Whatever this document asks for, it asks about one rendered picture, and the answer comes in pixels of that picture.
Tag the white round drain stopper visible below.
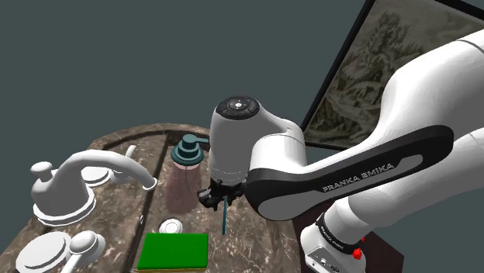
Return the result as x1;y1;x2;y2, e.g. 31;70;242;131
158;217;184;235

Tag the brown marble sink vanity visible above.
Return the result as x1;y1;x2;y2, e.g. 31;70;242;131
0;122;303;273

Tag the white faucet spout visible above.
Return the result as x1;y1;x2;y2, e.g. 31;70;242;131
29;149;158;228

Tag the green sponge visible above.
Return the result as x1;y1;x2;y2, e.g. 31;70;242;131
136;232;210;273

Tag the thin teal stick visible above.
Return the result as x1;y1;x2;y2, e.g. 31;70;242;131
221;195;229;236

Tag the black framed landscape wall picture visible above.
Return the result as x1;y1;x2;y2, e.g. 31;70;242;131
299;0;484;151

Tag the pink soap dispenser teal pump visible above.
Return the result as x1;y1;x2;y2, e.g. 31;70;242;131
164;133;210;216

